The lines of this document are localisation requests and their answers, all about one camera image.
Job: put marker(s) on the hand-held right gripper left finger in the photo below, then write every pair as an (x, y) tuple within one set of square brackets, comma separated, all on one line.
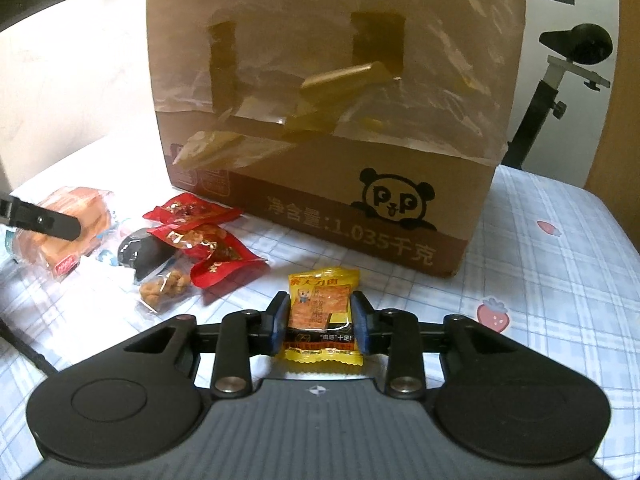
[(280, 322)]

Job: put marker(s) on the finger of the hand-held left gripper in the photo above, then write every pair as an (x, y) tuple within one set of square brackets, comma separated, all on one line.
[(45, 220)]

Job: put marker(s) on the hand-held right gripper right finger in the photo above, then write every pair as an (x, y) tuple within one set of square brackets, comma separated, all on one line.
[(360, 322)]

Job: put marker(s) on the yellow snack packet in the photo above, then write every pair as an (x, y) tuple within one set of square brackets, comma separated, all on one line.
[(320, 305)]

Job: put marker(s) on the blue clear bread packet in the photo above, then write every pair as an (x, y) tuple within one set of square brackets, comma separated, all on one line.
[(90, 210)]

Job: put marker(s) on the red snack packet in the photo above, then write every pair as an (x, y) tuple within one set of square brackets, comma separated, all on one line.
[(200, 240), (225, 266), (192, 208)]

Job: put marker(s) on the black clear nut packet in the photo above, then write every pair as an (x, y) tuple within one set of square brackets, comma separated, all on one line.
[(145, 255)]

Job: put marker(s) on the brown cardboard box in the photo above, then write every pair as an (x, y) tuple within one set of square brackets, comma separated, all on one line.
[(325, 60)]

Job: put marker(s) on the brown wooden cabinet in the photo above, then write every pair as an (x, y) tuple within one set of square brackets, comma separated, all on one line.
[(617, 160)]

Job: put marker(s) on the black exercise bike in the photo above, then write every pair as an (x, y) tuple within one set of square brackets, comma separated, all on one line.
[(580, 42)]

